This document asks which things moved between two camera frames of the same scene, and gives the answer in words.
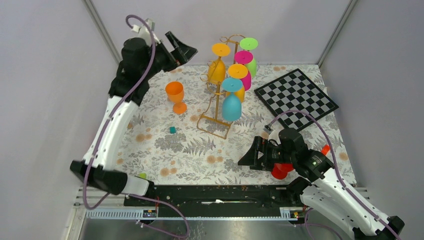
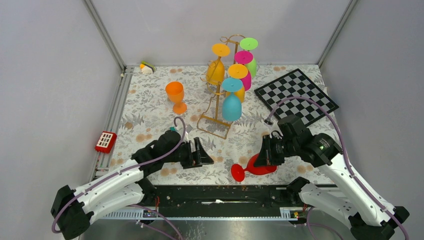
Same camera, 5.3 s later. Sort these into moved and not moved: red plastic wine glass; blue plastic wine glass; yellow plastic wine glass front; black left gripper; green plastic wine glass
Moved: black left gripper; red plastic wine glass
Not moved: yellow plastic wine glass front; green plastic wine glass; blue plastic wine glass
